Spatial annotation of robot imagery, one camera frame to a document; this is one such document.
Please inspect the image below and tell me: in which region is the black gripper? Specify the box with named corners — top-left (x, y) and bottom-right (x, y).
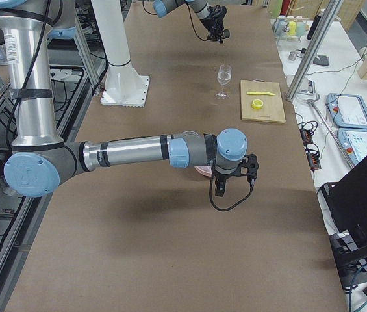
top-left (201, 5), bottom-right (227, 44)
top-left (214, 154), bottom-right (259, 197)

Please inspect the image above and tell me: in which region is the teach pendant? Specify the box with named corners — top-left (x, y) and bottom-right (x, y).
top-left (326, 93), bottom-right (367, 129)
top-left (337, 128), bottom-right (367, 165)

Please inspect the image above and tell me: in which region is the lower teach pendant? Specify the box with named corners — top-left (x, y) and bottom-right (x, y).
top-left (337, 128), bottom-right (367, 165)

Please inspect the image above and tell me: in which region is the bamboo cutting board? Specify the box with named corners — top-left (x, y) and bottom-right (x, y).
top-left (240, 80), bottom-right (286, 124)

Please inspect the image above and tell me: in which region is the black laptop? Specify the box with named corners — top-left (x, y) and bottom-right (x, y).
top-left (319, 156), bottom-right (367, 247)

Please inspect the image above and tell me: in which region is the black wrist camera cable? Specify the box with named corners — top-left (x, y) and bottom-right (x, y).
top-left (209, 175), bottom-right (256, 213)

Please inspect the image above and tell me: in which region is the yellow plastic knife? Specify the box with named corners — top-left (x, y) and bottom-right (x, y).
top-left (246, 91), bottom-right (276, 96)

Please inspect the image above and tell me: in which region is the pink bowl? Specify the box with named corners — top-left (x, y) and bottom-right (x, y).
top-left (194, 166), bottom-right (212, 177)

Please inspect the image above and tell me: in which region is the cup rack with cups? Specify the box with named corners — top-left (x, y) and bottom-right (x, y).
top-left (272, 15), bottom-right (310, 42)

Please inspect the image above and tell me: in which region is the wine glass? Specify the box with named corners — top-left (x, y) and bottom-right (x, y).
top-left (216, 64), bottom-right (232, 99)

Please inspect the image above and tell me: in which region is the upper teach pendant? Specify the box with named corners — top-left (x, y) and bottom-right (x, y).
top-left (326, 93), bottom-right (367, 129)

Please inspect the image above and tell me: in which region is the yellow lemon slice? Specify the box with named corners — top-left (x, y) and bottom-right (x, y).
top-left (251, 99), bottom-right (264, 110)

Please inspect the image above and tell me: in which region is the aluminium frame post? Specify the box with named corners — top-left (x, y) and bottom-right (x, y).
top-left (286, 0), bottom-right (344, 102)

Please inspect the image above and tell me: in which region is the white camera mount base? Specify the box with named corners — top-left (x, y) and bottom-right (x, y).
top-left (92, 0), bottom-right (150, 107)

